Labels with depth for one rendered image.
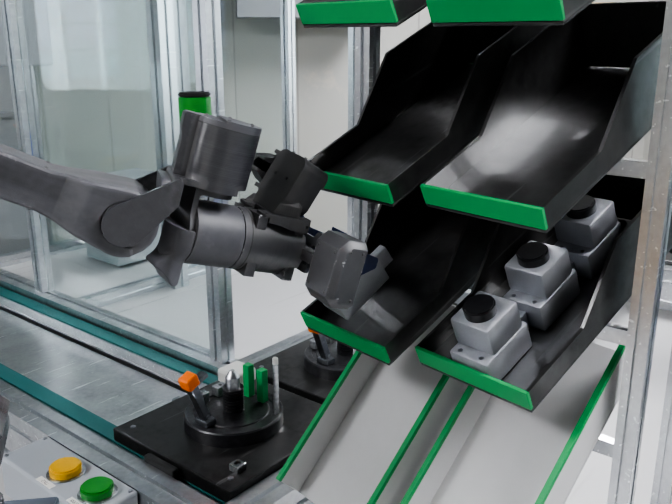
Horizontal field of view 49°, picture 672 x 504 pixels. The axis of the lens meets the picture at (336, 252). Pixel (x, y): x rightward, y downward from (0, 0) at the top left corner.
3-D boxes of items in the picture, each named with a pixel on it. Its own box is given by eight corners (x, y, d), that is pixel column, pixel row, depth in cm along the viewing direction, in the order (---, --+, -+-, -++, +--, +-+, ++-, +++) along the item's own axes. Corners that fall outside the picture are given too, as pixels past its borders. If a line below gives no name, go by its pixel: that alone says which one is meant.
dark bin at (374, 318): (389, 366, 73) (367, 310, 69) (306, 328, 83) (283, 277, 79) (548, 211, 86) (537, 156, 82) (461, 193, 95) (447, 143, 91)
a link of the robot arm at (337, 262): (271, 305, 60) (291, 232, 59) (181, 239, 75) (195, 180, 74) (350, 311, 65) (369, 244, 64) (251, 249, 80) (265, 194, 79)
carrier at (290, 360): (358, 424, 109) (359, 345, 106) (244, 378, 124) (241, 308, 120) (444, 369, 127) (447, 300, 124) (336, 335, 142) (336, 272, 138)
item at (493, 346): (493, 390, 67) (476, 333, 63) (456, 373, 70) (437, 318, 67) (545, 332, 71) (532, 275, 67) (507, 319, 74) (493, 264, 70)
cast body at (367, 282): (348, 321, 75) (315, 276, 71) (324, 306, 78) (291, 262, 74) (403, 264, 77) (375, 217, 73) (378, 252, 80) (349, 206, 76)
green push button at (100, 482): (93, 512, 89) (91, 498, 88) (74, 500, 91) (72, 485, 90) (121, 497, 92) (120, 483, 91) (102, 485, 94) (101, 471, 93)
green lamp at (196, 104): (194, 131, 112) (192, 98, 110) (173, 128, 115) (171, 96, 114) (219, 128, 116) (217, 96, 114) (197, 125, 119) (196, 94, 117)
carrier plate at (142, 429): (230, 506, 90) (229, 490, 90) (113, 440, 105) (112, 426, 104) (352, 428, 108) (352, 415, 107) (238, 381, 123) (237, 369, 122)
